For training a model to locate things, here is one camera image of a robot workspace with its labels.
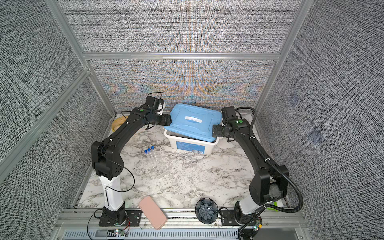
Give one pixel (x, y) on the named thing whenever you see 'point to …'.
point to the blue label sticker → (190, 147)
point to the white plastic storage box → (173, 136)
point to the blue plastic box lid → (195, 120)
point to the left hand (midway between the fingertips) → (166, 120)
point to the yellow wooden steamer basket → (118, 122)
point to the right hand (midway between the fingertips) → (223, 131)
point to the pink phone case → (154, 215)
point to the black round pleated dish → (206, 210)
